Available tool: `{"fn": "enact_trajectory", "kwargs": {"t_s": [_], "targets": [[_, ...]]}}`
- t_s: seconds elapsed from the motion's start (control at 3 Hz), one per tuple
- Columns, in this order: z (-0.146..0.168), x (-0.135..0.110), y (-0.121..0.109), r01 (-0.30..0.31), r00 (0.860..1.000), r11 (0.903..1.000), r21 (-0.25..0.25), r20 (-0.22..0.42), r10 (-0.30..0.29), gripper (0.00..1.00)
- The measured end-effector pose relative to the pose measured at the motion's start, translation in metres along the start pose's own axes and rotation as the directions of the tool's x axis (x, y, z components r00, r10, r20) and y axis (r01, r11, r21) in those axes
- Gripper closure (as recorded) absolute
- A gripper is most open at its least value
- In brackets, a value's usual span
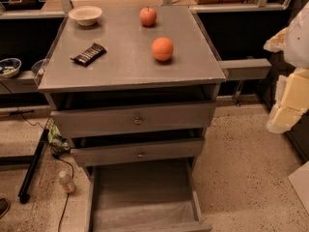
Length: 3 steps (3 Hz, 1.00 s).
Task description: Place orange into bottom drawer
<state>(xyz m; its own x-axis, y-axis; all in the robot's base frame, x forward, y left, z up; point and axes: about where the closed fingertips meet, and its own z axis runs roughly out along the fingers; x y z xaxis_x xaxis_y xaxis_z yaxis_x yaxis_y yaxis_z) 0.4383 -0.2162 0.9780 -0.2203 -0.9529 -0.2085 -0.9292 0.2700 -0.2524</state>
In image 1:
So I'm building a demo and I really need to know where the clear plastic bottle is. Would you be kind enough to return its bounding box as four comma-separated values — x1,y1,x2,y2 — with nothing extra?
59,171,75,193

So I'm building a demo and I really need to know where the top grey drawer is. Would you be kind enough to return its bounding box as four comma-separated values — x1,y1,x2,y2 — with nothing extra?
51,101,215,138

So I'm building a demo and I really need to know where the white bowl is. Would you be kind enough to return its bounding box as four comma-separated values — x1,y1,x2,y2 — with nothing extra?
69,6,102,26

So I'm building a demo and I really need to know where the green snack bag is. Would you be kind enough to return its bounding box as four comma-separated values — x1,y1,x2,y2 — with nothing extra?
47,125,70,154

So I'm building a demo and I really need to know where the grey side shelf bar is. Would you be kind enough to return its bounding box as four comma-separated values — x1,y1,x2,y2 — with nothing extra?
219,59,271,81

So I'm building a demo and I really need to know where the dark shoe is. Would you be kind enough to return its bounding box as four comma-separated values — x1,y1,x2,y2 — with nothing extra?
0,198,10,218

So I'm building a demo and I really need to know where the red apple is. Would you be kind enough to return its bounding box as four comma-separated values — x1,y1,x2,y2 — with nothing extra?
139,7,156,27

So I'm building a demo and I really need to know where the grey drawer cabinet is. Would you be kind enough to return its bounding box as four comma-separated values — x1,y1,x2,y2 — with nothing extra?
37,5,227,176

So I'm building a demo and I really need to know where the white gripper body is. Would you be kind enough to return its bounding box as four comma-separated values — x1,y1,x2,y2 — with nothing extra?
284,2,309,69

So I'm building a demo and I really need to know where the blue patterned bowl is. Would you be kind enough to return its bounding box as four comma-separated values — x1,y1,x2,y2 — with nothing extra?
0,58,21,78

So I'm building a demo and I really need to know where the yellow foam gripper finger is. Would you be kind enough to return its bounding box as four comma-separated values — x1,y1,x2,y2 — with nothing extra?
267,69,309,133
264,28,288,52

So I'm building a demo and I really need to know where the middle grey drawer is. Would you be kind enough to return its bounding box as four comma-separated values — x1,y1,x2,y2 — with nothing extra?
71,138,205,167

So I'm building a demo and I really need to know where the orange fruit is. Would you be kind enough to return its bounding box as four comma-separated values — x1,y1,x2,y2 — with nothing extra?
152,38,174,62

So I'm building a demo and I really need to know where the black floor cable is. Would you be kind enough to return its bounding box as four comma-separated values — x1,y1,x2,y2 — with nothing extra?
0,80,75,232

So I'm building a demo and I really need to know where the bottom grey drawer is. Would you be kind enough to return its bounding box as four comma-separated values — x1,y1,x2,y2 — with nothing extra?
84,159,212,232

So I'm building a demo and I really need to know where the grey drawer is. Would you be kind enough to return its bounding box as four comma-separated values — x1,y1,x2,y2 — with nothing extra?
84,159,212,232
71,138,205,167
51,101,215,138

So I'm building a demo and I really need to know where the black metal stand leg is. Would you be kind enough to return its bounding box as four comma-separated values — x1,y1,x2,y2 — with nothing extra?
18,129,49,204

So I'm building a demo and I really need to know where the black candy bar wrapper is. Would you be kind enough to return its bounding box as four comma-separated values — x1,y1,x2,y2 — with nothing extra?
72,43,107,67

